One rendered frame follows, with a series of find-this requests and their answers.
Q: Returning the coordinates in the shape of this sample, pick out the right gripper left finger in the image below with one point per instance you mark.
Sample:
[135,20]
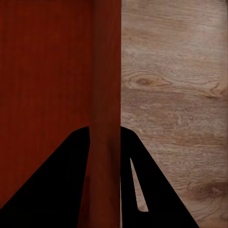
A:
[51,197]

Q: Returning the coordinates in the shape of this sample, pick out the storage box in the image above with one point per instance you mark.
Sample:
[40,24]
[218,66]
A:
[60,71]

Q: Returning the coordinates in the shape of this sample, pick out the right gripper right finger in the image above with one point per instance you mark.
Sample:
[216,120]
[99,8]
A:
[165,209]

